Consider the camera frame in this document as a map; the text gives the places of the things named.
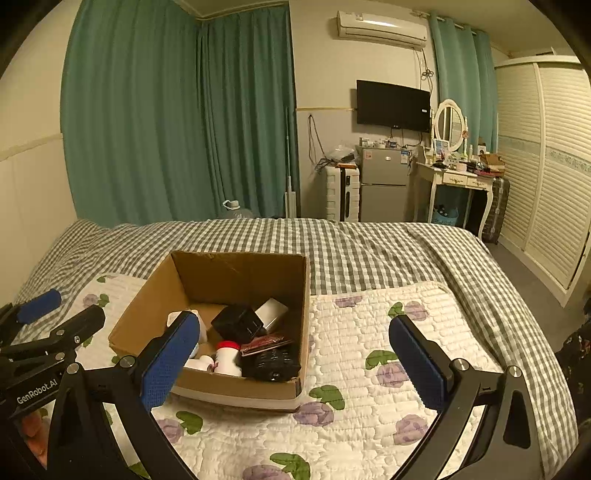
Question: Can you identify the cardboard box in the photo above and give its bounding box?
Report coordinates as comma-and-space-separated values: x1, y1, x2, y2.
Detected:
108, 250, 310, 412

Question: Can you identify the clear plastic bag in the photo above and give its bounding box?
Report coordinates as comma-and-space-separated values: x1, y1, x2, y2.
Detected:
325, 143, 356, 164

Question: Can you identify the red packet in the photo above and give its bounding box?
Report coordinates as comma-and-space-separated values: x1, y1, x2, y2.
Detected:
240, 335, 294, 357

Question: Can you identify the grey two-door fridge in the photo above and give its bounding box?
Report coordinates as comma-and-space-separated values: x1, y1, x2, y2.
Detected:
355, 144, 411, 223

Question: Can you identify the narrow green curtain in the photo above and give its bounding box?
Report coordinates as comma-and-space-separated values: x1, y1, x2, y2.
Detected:
427, 14, 499, 158

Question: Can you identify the white dressing table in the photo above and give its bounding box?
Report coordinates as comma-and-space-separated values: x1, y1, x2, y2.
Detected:
413, 157, 506, 241

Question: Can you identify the wide green curtain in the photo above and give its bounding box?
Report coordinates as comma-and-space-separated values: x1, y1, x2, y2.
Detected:
60, 0, 298, 227

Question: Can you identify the person's dark floral clothing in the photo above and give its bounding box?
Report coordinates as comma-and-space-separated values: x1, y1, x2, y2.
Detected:
554, 314, 591, 398

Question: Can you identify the white air conditioner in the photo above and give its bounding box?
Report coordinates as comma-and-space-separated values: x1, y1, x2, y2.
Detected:
336, 10, 428, 51

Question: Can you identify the dark suitcase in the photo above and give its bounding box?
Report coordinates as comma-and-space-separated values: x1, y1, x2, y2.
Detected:
482, 176, 511, 245

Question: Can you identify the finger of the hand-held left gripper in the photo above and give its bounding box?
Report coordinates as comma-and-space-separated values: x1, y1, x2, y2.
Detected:
0, 305, 106, 370
0, 288, 63, 344

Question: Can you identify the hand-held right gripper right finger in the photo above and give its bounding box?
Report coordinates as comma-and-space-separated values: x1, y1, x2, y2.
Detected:
388, 315, 541, 480

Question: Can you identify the black remote control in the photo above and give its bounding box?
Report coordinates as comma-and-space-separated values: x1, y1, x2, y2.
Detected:
240, 346, 301, 382

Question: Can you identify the white handheld massager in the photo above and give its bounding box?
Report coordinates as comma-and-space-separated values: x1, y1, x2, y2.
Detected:
167, 310, 217, 373

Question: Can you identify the white ribbed suitcase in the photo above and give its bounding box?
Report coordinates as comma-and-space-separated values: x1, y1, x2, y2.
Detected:
323, 165, 361, 222

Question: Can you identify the white oval mirror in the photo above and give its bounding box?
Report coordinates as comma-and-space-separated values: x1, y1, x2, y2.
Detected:
431, 99, 466, 153

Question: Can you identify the black wall television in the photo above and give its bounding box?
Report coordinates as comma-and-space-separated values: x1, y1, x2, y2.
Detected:
355, 79, 431, 132

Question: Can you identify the person's left hand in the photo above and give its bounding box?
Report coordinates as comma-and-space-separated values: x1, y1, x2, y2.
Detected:
21, 408, 51, 467

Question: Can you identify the white power adapter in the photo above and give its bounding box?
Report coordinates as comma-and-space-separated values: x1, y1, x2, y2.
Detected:
255, 298, 289, 334

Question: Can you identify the dark hanging cable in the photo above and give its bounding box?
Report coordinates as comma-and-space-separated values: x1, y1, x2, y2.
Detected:
307, 114, 328, 174

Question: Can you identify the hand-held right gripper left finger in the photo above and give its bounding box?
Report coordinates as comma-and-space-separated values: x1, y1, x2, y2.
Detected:
46, 310, 201, 480

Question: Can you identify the blue plastic basket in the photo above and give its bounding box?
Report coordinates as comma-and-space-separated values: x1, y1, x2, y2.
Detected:
434, 204, 461, 227

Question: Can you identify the clear water jug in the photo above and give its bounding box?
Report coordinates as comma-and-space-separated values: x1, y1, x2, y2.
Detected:
222, 199, 254, 219

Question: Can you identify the white louvred wardrobe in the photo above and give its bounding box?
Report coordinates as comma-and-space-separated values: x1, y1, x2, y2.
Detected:
494, 55, 591, 308

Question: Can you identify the black power adapter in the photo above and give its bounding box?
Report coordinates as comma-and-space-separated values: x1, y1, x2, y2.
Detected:
211, 305, 267, 344

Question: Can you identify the white floral quilt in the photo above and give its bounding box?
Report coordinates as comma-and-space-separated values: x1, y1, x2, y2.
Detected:
74, 274, 504, 480

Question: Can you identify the white bottle red label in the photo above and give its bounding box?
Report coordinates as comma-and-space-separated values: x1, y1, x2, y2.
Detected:
213, 340, 244, 376

